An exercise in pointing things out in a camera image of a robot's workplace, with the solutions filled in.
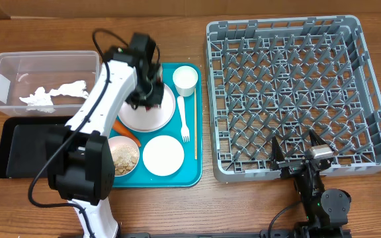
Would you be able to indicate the red snack wrapper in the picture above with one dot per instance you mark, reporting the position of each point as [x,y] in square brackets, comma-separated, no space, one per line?
[152,107]

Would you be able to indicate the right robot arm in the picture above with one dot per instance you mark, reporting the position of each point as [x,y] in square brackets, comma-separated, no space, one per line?
[326,209]

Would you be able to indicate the white plastic fork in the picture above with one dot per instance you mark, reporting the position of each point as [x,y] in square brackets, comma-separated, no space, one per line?
[185,134]

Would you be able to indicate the white tissue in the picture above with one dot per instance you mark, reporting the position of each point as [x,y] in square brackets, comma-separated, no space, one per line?
[75,89]
[40,101]

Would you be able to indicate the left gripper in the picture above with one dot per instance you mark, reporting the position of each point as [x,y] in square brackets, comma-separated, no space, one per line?
[156,96]

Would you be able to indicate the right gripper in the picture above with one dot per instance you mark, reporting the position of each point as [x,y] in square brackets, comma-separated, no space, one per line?
[292,166]

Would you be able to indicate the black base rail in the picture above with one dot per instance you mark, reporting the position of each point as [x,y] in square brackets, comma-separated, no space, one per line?
[190,235]

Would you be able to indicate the orange carrot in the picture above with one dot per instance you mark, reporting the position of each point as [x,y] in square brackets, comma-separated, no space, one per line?
[124,131]

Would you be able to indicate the wooden chopstick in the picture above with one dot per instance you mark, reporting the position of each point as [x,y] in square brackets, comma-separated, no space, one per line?
[195,127]

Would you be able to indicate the black tray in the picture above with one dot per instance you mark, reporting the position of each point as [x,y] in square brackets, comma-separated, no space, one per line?
[22,145]

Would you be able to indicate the small white plate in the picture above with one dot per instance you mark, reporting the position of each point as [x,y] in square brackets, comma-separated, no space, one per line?
[163,155]

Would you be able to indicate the teal serving tray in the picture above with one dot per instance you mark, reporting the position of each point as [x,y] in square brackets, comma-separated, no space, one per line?
[191,170]

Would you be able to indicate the grey dishwasher rack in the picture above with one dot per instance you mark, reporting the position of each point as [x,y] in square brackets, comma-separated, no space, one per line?
[281,78]

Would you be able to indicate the clear plastic bin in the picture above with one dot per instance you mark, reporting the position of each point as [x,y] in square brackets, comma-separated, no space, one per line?
[21,73]

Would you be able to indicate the pink bowl with food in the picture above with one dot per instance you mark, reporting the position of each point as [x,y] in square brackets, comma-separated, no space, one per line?
[125,155]

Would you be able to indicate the large white plate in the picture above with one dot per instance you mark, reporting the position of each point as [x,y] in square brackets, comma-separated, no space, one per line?
[142,120]

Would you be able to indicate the white cup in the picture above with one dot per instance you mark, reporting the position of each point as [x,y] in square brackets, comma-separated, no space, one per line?
[185,79]

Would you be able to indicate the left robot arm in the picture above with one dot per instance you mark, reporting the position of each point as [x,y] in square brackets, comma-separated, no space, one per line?
[79,162]

